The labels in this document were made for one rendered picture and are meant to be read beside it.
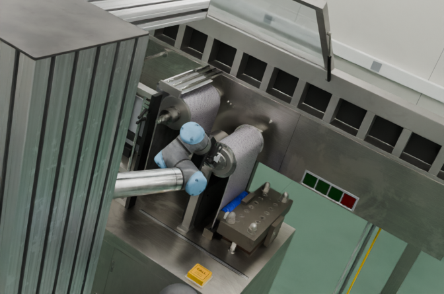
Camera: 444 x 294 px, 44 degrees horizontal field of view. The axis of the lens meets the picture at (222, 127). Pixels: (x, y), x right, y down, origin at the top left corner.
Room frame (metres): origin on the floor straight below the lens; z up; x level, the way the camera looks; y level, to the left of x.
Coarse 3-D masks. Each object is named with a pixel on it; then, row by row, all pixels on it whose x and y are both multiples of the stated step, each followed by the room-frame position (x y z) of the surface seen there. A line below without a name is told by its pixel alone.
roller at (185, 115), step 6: (174, 96) 1.99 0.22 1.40; (162, 102) 2.01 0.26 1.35; (168, 102) 2.00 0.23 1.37; (174, 102) 1.99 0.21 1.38; (180, 102) 1.98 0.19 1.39; (162, 108) 2.00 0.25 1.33; (180, 108) 1.97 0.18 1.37; (186, 108) 1.96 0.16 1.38; (180, 114) 1.97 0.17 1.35; (186, 114) 1.96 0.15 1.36; (180, 120) 1.97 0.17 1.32; (186, 120) 1.96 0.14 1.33; (168, 126) 1.98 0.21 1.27; (174, 126) 1.98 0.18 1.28; (180, 126) 1.97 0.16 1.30
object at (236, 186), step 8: (248, 168) 2.04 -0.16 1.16; (240, 176) 1.98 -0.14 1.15; (248, 176) 2.07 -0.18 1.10; (232, 184) 1.91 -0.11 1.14; (240, 184) 2.01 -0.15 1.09; (224, 192) 1.87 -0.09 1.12; (232, 192) 1.94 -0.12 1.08; (240, 192) 2.05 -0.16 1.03; (224, 200) 1.89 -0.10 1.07; (216, 216) 1.87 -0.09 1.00
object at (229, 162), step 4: (220, 148) 1.88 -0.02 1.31; (220, 152) 1.87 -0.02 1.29; (224, 152) 1.87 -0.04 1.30; (228, 152) 1.87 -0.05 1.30; (228, 156) 1.86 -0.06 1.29; (228, 160) 1.86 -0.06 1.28; (228, 164) 1.86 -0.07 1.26; (232, 164) 1.86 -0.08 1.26; (212, 168) 1.88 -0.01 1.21; (224, 168) 1.86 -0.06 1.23; (228, 168) 1.85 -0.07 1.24; (216, 172) 1.87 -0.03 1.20; (220, 172) 1.86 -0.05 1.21; (224, 172) 1.86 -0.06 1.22
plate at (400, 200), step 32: (160, 64) 2.40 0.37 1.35; (192, 64) 2.33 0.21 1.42; (224, 96) 2.26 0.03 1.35; (256, 96) 2.20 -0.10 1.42; (224, 128) 2.24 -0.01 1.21; (288, 128) 2.13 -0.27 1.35; (320, 128) 2.09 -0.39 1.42; (256, 160) 2.17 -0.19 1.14; (288, 160) 2.11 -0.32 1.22; (320, 160) 2.07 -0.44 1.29; (352, 160) 2.02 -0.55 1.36; (384, 160) 1.98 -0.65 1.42; (352, 192) 2.00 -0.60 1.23; (384, 192) 1.96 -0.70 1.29; (416, 192) 1.92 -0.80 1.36; (384, 224) 1.94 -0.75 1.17; (416, 224) 1.90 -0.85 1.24
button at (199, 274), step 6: (198, 264) 1.64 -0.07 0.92; (192, 270) 1.60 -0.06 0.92; (198, 270) 1.61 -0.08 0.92; (204, 270) 1.62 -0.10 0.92; (192, 276) 1.58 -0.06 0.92; (198, 276) 1.58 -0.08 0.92; (204, 276) 1.59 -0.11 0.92; (210, 276) 1.61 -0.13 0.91; (198, 282) 1.56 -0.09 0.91; (204, 282) 1.57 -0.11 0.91
